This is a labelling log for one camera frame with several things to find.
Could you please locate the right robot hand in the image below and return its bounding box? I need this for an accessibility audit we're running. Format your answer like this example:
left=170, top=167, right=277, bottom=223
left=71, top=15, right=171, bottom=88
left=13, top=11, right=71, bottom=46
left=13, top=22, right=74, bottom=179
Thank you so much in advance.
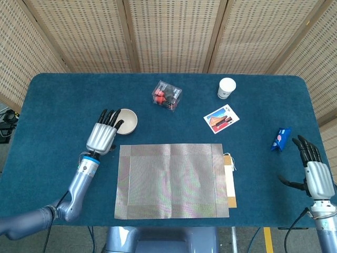
left=278, top=134, right=336, bottom=200

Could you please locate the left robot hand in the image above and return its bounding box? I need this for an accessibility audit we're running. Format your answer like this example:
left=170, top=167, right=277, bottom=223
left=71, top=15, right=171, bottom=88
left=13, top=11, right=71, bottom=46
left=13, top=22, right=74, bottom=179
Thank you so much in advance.
left=86, top=109, right=125, bottom=156

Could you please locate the white round bowl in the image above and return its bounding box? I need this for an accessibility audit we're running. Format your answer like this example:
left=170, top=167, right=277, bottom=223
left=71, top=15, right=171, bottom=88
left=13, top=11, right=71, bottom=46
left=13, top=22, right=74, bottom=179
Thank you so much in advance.
left=110, top=108, right=138, bottom=136

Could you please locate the grey woven placemat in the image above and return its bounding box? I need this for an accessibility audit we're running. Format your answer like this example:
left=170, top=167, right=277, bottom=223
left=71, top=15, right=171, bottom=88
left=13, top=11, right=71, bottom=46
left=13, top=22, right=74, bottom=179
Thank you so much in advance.
left=114, top=143, right=230, bottom=220

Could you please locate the blue felt table cover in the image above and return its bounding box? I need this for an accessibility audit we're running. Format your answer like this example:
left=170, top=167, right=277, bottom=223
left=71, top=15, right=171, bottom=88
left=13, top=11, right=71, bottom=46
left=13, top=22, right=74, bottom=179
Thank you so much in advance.
left=0, top=73, right=337, bottom=228

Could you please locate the blue snack packet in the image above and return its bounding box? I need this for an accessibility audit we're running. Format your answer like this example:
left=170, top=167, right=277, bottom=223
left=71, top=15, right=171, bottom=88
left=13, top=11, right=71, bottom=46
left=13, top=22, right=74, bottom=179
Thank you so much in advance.
left=270, top=127, right=292, bottom=153

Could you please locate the clear box with red parts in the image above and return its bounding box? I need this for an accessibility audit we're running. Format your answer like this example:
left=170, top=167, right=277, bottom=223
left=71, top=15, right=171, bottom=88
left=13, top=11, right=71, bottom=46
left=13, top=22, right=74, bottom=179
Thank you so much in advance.
left=152, top=80, right=183, bottom=112

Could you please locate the brown and cream paper tag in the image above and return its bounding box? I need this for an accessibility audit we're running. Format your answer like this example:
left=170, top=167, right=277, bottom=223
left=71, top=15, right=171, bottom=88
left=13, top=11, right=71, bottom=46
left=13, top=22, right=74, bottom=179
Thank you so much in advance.
left=223, top=152, right=237, bottom=208

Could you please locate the woven bamboo screen panel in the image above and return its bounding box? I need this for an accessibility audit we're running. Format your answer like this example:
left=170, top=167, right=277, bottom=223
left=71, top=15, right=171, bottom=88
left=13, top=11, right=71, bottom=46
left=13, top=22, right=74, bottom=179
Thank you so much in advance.
left=207, top=0, right=330, bottom=75
left=122, top=0, right=229, bottom=74
left=23, top=0, right=141, bottom=74
left=273, top=0, right=337, bottom=185
left=0, top=0, right=70, bottom=113

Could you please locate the white table leg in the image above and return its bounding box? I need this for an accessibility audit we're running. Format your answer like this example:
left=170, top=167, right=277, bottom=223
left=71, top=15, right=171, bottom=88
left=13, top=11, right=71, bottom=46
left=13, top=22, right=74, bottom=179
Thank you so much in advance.
left=231, top=226, right=238, bottom=253

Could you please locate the picture postcard with red building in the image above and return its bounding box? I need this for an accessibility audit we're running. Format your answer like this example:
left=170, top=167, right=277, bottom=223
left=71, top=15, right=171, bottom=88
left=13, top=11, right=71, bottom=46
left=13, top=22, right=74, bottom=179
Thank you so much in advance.
left=203, top=104, right=241, bottom=135

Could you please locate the blue-grey robot torso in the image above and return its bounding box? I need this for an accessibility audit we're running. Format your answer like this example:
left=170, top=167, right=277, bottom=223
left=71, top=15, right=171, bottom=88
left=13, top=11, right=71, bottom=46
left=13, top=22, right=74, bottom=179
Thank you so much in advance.
left=104, top=226, right=220, bottom=253

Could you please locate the white paper cup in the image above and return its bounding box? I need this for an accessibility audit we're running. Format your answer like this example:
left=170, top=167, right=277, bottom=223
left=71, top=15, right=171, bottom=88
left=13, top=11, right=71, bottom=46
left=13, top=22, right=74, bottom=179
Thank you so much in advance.
left=217, top=77, right=237, bottom=100

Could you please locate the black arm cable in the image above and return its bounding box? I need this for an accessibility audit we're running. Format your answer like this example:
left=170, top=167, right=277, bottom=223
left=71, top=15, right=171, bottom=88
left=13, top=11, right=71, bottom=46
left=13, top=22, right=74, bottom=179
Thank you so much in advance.
left=42, top=191, right=71, bottom=253
left=285, top=207, right=312, bottom=253

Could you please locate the thin blue cable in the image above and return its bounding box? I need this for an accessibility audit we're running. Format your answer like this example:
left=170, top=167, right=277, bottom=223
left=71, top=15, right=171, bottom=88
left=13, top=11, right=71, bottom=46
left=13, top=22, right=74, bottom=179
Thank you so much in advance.
left=87, top=226, right=96, bottom=253
left=249, top=227, right=262, bottom=249

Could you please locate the black equipment with cables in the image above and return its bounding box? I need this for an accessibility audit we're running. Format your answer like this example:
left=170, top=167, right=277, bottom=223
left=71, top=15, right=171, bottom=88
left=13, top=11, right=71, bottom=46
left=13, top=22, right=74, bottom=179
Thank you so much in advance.
left=0, top=109, right=21, bottom=144

